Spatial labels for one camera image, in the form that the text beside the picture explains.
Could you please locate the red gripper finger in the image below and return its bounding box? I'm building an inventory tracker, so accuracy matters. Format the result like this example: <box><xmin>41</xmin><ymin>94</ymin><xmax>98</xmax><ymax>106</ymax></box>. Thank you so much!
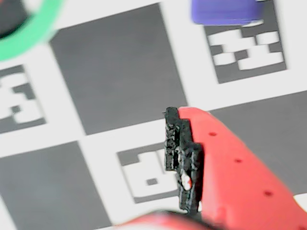
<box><xmin>165</xmin><ymin>106</ymin><xmax>307</xmax><ymax>230</ymax></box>
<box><xmin>115</xmin><ymin>210</ymin><xmax>209</xmax><ymax>230</ymax></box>

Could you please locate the blue cube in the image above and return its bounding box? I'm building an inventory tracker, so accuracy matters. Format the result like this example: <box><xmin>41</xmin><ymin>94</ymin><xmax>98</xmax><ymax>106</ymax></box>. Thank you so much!
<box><xmin>190</xmin><ymin>0</ymin><xmax>263</xmax><ymax>26</ymax></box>

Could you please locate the checkerboard marker mat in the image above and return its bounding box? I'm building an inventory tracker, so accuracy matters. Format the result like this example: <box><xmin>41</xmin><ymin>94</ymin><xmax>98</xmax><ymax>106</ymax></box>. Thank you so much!
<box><xmin>0</xmin><ymin>0</ymin><xmax>307</xmax><ymax>230</ymax></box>

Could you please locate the green flat ring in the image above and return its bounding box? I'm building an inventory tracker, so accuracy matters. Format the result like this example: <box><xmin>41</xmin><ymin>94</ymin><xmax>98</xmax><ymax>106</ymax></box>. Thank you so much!
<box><xmin>0</xmin><ymin>0</ymin><xmax>65</xmax><ymax>62</ymax></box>

